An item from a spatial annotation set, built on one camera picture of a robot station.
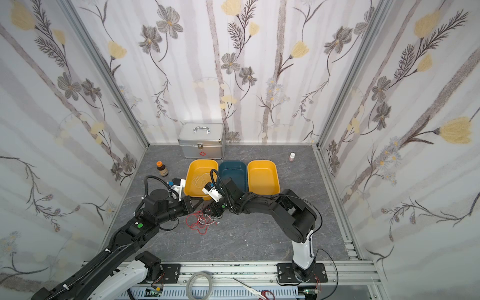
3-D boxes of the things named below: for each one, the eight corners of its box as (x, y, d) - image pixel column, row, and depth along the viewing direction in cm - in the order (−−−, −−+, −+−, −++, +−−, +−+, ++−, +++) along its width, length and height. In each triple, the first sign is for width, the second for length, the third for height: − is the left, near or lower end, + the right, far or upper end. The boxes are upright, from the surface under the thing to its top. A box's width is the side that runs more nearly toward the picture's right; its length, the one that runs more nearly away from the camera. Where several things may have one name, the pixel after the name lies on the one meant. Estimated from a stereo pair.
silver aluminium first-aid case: (183, 159, 115) (176, 141, 103) (189, 140, 126) (183, 122, 114) (224, 160, 115) (222, 141, 103) (226, 140, 126) (224, 122, 114)
